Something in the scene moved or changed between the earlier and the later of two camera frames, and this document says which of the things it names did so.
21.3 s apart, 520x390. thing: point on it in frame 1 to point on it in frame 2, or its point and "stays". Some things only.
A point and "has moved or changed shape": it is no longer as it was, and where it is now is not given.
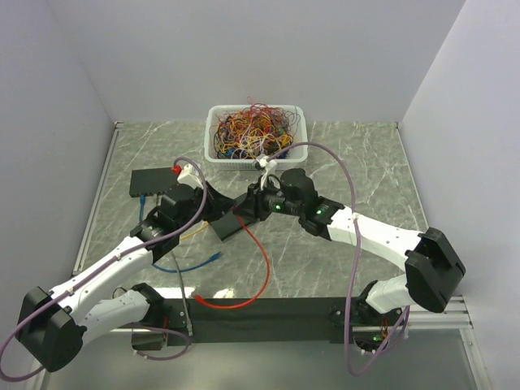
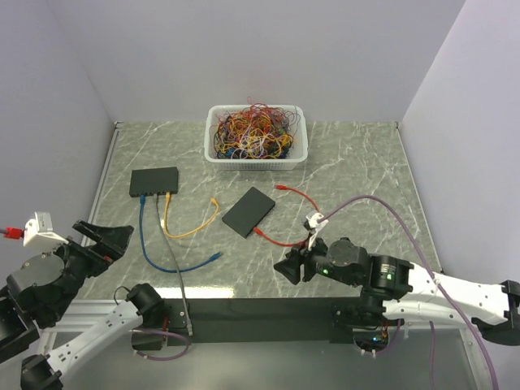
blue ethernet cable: [141, 201] stays
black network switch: [227, 225] has moved or changed shape
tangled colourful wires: [253, 130] stays
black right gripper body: [269, 201] to [317, 260]
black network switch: [151, 181] stays
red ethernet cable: [207, 304] to [298, 244]
